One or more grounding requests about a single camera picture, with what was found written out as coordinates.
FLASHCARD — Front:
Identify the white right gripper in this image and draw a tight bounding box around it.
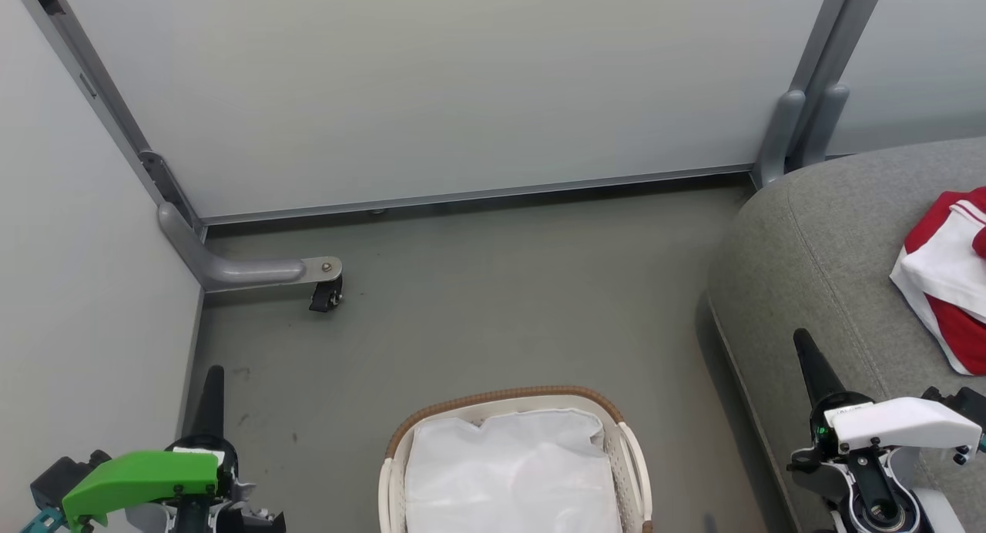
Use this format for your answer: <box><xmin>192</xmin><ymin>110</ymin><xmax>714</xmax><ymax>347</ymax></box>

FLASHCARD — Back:
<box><xmin>787</xmin><ymin>328</ymin><xmax>984</xmax><ymax>533</ymax></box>

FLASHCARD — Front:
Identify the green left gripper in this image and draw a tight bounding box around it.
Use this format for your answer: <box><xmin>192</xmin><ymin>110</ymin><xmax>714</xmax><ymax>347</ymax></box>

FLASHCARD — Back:
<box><xmin>62</xmin><ymin>365</ymin><xmax>286</xmax><ymax>533</ymax></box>

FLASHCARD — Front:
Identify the red and white garment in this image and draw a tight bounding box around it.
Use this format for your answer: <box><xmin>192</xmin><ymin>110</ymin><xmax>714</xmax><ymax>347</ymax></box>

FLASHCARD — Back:
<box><xmin>890</xmin><ymin>186</ymin><xmax>986</xmax><ymax>376</ymax></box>

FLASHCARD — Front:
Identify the white basket with wicker rim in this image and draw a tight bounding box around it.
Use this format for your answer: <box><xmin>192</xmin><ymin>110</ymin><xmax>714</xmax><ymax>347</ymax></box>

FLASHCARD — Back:
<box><xmin>377</xmin><ymin>385</ymin><xmax>654</xmax><ymax>533</ymax></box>

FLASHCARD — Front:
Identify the white cloth basket liner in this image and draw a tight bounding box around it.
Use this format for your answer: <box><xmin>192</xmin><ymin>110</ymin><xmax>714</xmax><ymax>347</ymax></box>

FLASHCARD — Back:
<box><xmin>404</xmin><ymin>408</ymin><xmax>623</xmax><ymax>533</ymax></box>

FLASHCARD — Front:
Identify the grey fabric sofa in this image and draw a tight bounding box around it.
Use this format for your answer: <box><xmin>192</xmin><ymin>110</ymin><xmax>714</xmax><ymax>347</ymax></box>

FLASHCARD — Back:
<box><xmin>706</xmin><ymin>136</ymin><xmax>986</xmax><ymax>533</ymax></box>

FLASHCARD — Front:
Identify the grey partition foot with plate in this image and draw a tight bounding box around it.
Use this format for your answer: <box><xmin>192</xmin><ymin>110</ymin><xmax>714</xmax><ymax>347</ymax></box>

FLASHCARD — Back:
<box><xmin>157</xmin><ymin>202</ymin><xmax>344</xmax><ymax>293</ymax></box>

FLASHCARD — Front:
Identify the black caster wheel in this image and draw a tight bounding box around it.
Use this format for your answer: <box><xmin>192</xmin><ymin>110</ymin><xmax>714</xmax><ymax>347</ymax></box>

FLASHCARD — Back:
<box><xmin>309</xmin><ymin>277</ymin><xmax>344</xmax><ymax>313</ymax></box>

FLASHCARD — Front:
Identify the grey double partition post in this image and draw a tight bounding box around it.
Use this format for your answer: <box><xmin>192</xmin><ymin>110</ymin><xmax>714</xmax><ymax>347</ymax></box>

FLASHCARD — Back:
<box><xmin>751</xmin><ymin>0</ymin><xmax>888</xmax><ymax>189</ymax></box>

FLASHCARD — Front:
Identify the grey partition bottom rail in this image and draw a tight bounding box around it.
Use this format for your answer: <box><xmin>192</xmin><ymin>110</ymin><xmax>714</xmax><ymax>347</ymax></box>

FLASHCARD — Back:
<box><xmin>202</xmin><ymin>163</ymin><xmax>757</xmax><ymax>227</ymax></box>

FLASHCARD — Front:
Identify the grey slanted partition post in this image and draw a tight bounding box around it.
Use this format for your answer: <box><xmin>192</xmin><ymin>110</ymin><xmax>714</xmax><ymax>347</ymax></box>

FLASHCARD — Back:
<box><xmin>12</xmin><ymin>0</ymin><xmax>207</xmax><ymax>241</ymax></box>

